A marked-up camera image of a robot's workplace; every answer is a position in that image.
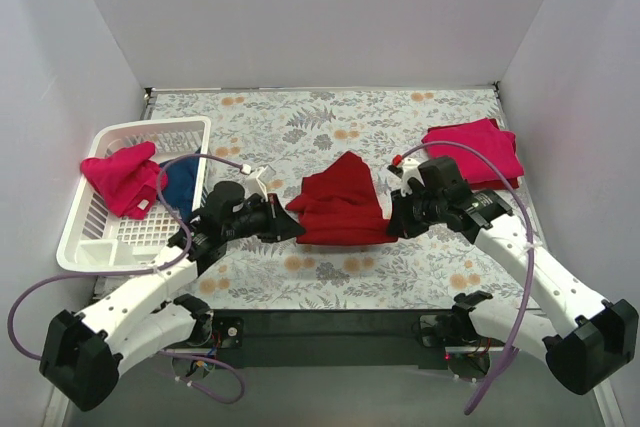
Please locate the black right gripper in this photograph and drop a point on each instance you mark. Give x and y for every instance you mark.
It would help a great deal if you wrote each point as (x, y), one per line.
(406, 213)

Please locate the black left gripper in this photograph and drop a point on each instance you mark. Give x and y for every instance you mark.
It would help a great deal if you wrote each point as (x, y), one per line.
(273, 219)

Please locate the dark red t shirt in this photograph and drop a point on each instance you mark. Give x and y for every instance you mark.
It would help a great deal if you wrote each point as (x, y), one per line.
(339, 206)
(495, 184)

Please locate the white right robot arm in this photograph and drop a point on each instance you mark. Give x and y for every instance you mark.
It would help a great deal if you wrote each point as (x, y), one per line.
(582, 337)

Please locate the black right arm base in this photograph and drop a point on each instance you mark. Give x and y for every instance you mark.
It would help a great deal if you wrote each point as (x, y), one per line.
(466, 353)

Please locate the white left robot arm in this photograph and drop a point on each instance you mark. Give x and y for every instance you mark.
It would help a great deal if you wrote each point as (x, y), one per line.
(86, 353)

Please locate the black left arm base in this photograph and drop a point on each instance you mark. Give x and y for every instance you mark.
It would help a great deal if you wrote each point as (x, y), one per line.
(210, 335)

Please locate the floral patterned table mat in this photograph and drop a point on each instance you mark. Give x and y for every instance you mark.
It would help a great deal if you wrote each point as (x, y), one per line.
(300, 133)

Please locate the blue t shirt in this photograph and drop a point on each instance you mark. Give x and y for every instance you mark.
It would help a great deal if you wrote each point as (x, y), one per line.
(180, 188)

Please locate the folded dark red t shirt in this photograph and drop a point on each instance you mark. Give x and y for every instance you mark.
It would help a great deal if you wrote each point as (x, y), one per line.
(495, 184)

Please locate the folded pink t shirt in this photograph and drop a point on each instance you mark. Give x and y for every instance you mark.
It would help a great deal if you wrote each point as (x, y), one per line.
(484, 136)

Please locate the crumpled pink t shirt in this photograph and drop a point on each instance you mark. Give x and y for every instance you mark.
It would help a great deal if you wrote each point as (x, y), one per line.
(126, 180)

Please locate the white plastic laundry basket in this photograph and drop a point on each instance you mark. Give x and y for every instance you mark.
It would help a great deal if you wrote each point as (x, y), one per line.
(94, 239)

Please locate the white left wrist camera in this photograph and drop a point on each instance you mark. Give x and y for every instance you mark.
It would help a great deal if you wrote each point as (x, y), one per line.
(257, 179)

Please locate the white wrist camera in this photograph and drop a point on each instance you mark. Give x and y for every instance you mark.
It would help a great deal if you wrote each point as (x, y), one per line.
(407, 170)
(257, 179)

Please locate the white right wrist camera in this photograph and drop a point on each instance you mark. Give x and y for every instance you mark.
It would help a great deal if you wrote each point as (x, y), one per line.
(407, 170)

